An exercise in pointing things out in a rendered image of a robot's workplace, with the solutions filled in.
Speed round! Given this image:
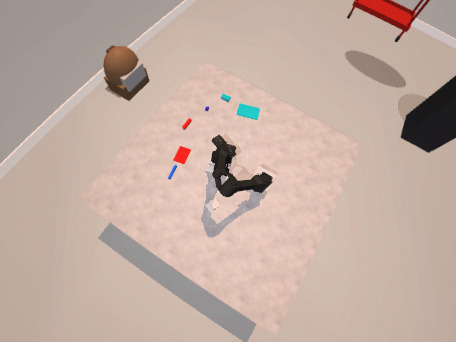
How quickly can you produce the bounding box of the teal flat block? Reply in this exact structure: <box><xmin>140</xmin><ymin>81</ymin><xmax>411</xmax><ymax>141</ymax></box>
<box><xmin>221</xmin><ymin>94</ymin><xmax>231</xmax><ymax>102</ymax></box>

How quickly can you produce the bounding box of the cyan flat plate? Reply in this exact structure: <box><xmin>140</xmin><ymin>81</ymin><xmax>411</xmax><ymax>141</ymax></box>
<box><xmin>237</xmin><ymin>104</ymin><xmax>260</xmax><ymax>120</ymax></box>

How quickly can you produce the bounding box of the red rectangular block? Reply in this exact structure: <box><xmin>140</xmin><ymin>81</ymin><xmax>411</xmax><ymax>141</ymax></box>
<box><xmin>182</xmin><ymin>118</ymin><xmax>191</xmax><ymax>129</ymax></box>

